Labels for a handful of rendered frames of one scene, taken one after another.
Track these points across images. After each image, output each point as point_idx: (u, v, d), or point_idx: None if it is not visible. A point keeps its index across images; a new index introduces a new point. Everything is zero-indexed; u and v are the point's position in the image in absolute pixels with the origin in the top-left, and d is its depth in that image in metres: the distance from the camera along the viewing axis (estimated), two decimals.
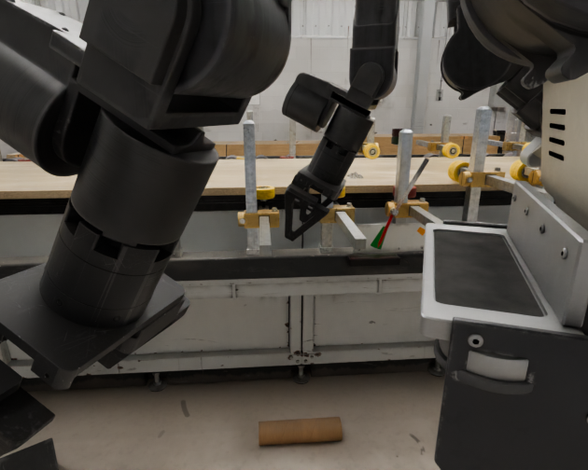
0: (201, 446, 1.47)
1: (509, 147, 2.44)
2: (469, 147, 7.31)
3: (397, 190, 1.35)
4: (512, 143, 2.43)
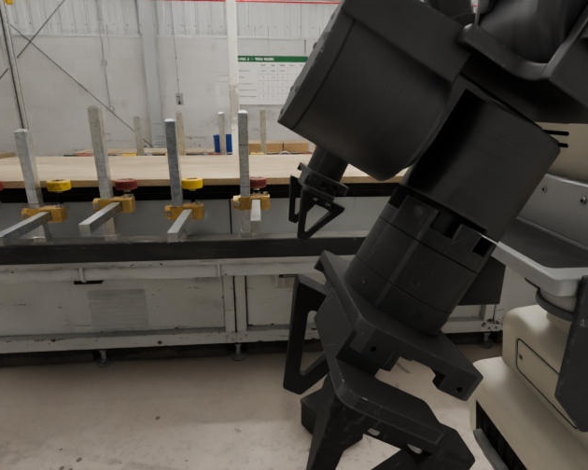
0: (438, 394, 1.73)
1: None
2: None
3: None
4: None
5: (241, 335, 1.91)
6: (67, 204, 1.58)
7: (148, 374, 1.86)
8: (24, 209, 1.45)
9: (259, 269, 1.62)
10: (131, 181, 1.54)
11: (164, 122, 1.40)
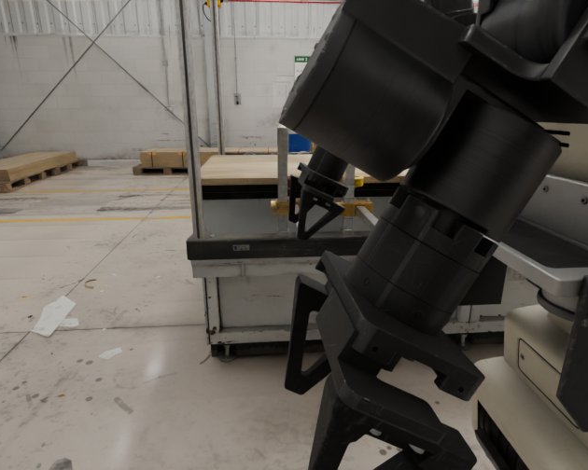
0: None
1: None
2: None
3: None
4: None
5: (474, 325, 1.99)
6: (356, 200, 1.66)
7: None
8: (339, 203, 1.53)
9: None
10: None
11: None
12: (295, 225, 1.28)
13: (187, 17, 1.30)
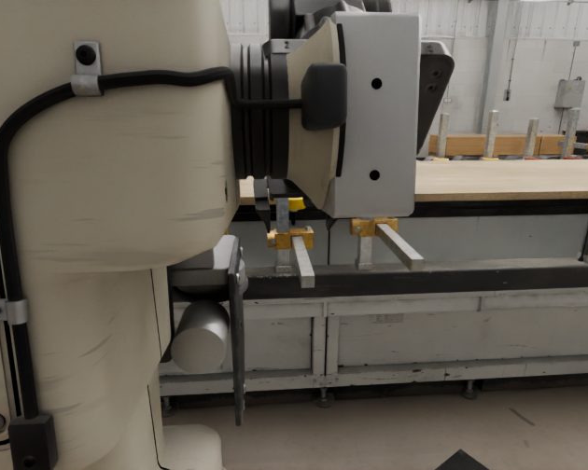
0: (581, 456, 1.43)
1: None
2: (546, 147, 7.26)
3: None
4: None
5: (331, 379, 1.61)
6: None
7: (223, 427, 1.56)
8: None
9: (374, 308, 1.31)
10: None
11: None
12: None
13: None
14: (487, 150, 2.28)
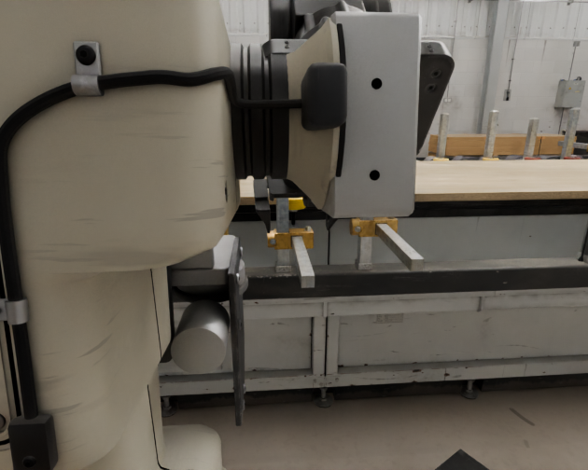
0: (581, 456, 1.43)
1: None
2: (546, 147, 7.26)
3: None
4: None
5: (331, 379, 1.61)
6: None
7: (223, 427, 1.56)
8: None
9: (374, 308, 1.31)
10: None
11: None
12: None
13: None
14: (487, 150, 2.28)
